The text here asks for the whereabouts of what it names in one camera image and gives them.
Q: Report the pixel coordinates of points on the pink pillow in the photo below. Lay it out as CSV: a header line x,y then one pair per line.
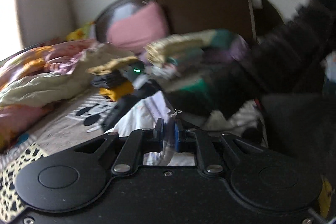
x,y
133,33

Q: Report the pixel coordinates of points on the white floral garment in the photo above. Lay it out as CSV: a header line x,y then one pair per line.
x,y
145,113

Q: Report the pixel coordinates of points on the dark wooden headboard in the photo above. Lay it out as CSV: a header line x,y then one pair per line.
x,y
249,18

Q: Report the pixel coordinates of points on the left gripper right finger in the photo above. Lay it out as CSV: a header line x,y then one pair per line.
x,y
200,144

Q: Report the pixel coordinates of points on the black striped folded garment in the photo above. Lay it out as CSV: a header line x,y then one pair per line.
x,y
108,81

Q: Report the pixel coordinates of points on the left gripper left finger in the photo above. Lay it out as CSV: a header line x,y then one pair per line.
x,y
136,145

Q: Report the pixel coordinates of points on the Mickey Mouse bed blanket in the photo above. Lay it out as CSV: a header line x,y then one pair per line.
x,y
73,122

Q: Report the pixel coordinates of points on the teal pink folded clothes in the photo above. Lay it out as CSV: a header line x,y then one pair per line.
x,y
188,66

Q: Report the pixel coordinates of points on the yellow plush toy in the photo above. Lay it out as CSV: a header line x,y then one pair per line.
x,y
85,32

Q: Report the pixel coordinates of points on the floral pink yellow quilt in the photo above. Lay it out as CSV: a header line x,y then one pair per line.
x,y
32,81

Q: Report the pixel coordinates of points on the mustard folded garment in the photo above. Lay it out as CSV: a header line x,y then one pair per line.
x,y
114,94

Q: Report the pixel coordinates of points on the pale yellow folded clothes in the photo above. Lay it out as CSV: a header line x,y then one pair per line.
x,y
158,51

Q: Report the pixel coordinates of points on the yellow folded garment top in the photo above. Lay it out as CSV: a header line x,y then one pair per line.
x,y
112,65

